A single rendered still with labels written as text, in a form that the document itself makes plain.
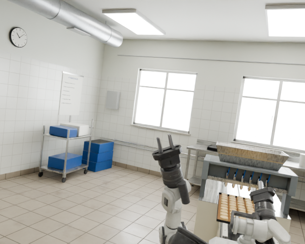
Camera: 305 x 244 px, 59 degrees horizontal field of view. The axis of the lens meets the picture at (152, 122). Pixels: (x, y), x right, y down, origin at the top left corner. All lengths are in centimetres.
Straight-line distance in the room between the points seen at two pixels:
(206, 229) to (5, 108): 375
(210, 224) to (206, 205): 16
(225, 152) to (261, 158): 28
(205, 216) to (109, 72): 496
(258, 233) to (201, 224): 143
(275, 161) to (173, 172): 139
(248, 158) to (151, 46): 444
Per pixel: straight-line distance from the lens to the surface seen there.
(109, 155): 622
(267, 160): 237
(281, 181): 246
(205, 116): 571
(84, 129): 545
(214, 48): 585
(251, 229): 107
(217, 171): 241
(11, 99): 510
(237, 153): 234
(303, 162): 506
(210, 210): 242
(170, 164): 111
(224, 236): 170
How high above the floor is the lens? 159
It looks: 4 degrees down
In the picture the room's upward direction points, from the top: 7 degrees clockwise
